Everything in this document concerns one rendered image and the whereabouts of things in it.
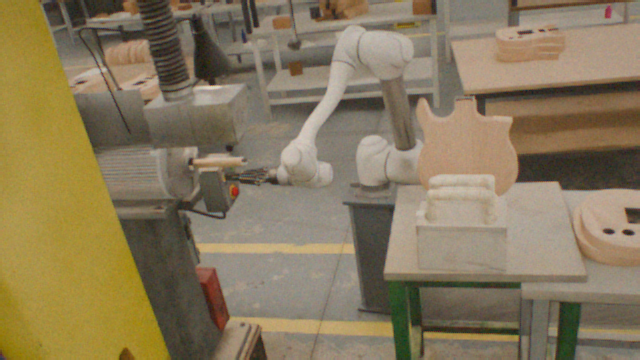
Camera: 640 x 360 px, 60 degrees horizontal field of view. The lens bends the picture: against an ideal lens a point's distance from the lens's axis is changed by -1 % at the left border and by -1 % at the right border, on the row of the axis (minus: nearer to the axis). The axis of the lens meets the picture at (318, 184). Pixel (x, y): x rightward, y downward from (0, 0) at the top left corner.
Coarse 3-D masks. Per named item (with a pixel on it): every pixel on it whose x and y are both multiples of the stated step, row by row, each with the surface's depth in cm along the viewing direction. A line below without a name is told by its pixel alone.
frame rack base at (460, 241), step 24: (456, 216) 173; (480, 216) 171; (504, 216) 169; (432, 240) 173; (456, 240) 171; (480, 240) 169; (504, 240) 167; (432, 264) 178; (456, 264) 176; (480, 264) 173; (504, 264) 171
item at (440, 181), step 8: (440, 176) 174; (448, 176) 174; (456, 176) 173; (464, 176) 172; (472, 176) 171; (480, 176) 171; (488, 176) 170; (440, 184) 173; (448, 184) 173; (456, 184) 172; (464, 184) 171; (472, 184) 170; (480, 184) 170; (488, 184) 169
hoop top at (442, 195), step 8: (432, 192) 167; (440, 192) 166; (448, 192) 166; (456, 192) 165; (464, 192) 164; (472, 192) 164; (480, 192) 163; (488, 192) 162; (440, 200) 168; (448, 200) 167; (456, 200) 166; (464, 200) 165; (472, 200) 164; (480, 200) 163
